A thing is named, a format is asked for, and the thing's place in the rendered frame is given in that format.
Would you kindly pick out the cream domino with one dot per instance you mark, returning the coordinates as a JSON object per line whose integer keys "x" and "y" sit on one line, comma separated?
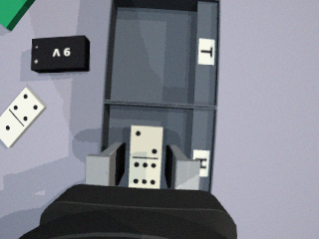
{"x": 145, "y": 156}

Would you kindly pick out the black 9 v battery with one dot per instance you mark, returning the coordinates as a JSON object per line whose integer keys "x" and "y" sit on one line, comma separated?
{"x": 60, "y": 54}

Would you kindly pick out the dark grey rack of bins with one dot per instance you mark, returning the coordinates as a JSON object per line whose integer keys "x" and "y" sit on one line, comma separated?
{"x": 153, "y": 77}

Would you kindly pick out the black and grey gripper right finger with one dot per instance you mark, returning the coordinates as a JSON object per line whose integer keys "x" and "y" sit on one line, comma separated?
{"x": 186, "y": 171}

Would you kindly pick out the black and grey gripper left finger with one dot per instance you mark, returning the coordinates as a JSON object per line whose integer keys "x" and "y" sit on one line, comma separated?
{"x": 106, "y": 168}

